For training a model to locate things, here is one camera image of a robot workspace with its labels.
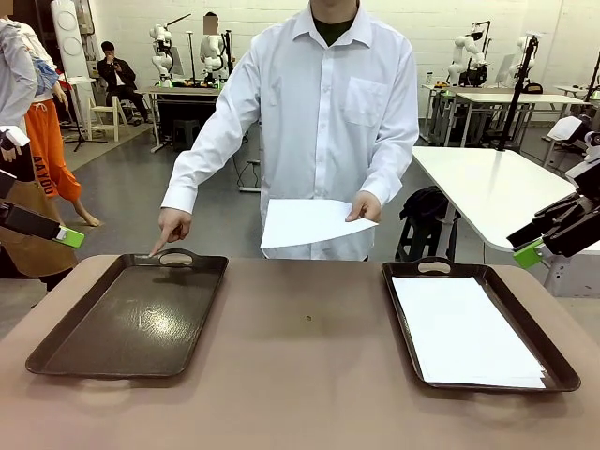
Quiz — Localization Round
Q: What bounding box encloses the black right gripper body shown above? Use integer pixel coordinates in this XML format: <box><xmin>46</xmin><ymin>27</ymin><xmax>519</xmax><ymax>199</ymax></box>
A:
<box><xmin>546</xmin><ymin>199</ymin><xmax>600</xmax><ymax>258</ymax></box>

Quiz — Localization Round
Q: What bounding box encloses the white A4 paper stack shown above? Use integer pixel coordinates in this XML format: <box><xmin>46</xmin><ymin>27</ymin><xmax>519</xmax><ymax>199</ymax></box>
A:
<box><xmin>260</xmin><ymin>198</ymin><xmax>380</xmax><ymax>249</ymax></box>

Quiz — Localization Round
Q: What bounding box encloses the person's right forearm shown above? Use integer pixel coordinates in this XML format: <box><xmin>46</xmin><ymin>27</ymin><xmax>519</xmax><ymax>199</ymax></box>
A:
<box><xmin>161</xmin><ymin>126</ymin><xmax>235</xmax><ymax>215</ymax></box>

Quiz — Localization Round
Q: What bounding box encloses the person's left forearm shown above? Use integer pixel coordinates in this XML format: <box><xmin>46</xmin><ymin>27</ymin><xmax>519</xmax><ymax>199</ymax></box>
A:
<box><xmin>358</xmin><ymin>140</ymin><xmax>413</xmax><ymax>205</ymax></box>

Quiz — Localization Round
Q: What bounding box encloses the person's right hand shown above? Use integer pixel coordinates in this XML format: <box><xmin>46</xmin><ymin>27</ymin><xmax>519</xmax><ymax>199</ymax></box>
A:
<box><xmin>148</xmin><ymin>208</ymin><xmax>193</xmax><ymax>258</ymax></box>

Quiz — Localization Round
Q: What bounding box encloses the person's left hand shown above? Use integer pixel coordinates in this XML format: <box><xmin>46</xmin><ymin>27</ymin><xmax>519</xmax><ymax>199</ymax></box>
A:
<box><xmin>345</xmin><ymin>190</ymin><xmax>383</xmax><ymax>224</ymax></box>

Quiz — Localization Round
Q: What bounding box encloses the mannequin with orange pants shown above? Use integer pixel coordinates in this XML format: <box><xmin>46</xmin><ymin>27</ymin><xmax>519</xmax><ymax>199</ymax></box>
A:
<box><xmin>18</xmin><ymin>21</ymin><xmax>102</xmax><ymax>229</ymax></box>

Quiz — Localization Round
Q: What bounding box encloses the white desk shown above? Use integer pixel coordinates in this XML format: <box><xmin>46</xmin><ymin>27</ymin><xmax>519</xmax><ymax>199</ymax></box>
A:
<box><xmin>411</xmin><ymin>145</ymin><xmax>592</xmax><ymax>296</ymax></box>

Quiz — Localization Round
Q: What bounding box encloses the black floor stand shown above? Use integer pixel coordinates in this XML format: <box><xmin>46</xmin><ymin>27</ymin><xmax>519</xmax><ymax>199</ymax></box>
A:
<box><xmin>59</xmin><ymin>79</ymin><xmax>109</xmax><ymax>154</ymax></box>

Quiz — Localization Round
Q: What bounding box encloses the black backpack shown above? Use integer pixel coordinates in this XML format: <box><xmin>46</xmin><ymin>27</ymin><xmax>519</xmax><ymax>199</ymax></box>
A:
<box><xmin>399</xmin><ymin>186</ymin><xmax>454</xmax><ymax>221</ymax></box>

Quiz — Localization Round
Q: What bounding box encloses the white folding chair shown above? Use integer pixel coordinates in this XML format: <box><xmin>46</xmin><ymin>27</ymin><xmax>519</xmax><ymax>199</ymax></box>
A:
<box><xmin>87</xmin><ymin>96</ymin><xmax>130</xmax><ymax>141</ymax></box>

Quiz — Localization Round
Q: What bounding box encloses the black tripod pole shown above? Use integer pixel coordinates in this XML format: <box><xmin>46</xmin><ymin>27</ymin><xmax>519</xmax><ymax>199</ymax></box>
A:
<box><xmin>495</xmin><ymin>35</ymin><xmax>540</xmax><ymax>152</ymax></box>

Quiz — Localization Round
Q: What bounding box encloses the white background table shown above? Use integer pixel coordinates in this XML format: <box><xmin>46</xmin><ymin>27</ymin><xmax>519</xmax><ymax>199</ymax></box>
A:
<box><xmin>420</xmin><ymin>82</ymin><xmax>517</xmax><ymax>144</ymax></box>
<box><xmin>455</xmin><ymin>92</ymin><xmax>591</xmax><ymax>147</ymax></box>

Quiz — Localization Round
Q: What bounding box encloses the brown plastic tray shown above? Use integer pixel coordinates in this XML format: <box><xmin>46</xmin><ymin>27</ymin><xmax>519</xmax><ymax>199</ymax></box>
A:
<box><xmin>25</xmin><ymin>247</ymin><xmax>230</xmax><ymax>380</ymax></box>
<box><xmin>381</xmin><ymin>256</ymin><xmax>582</xmax><ymax>394</ymax></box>

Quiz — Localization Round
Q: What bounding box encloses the white tower air conditioner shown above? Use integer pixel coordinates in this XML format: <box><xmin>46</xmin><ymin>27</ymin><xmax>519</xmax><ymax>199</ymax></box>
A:
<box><xmin>50</xmin><ymin>0</ymin><xmax>93</xmax><ymax>79</ymax></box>

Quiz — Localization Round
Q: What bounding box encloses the seated man in black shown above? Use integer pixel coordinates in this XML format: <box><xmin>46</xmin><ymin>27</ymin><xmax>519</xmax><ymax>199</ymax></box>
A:
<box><xmin>96</xmin><ymin>40</ymin><xmax>147</xmax><ymax>127</ymax></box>

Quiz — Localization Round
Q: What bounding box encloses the black plastic stool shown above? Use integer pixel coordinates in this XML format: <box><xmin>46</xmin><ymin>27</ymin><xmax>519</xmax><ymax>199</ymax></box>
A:
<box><xmin>172</xmin><ymin>119</ymin><xmax>206</xmax><ymax>154</ymax></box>

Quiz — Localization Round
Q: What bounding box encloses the grey background robot table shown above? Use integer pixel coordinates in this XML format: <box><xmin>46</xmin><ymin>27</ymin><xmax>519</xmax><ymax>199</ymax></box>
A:
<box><xmin>140</xmin><ymin>84</ymin><xmax>224</xmax><ymax>154</ymax></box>

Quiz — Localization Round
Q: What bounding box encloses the person in white shirt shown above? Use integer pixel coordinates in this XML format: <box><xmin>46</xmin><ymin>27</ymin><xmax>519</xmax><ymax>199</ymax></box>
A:
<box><xmin>161</xmin><ymin>0</ymin><xmax>420</xmax><ymax>262</ymax></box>

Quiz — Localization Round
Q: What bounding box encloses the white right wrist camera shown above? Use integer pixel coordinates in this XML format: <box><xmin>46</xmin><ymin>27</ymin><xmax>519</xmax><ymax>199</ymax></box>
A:
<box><xmin>547</xmin><ymin>114</ymin><xmax>600</xmax><ymax>163</ymax></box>

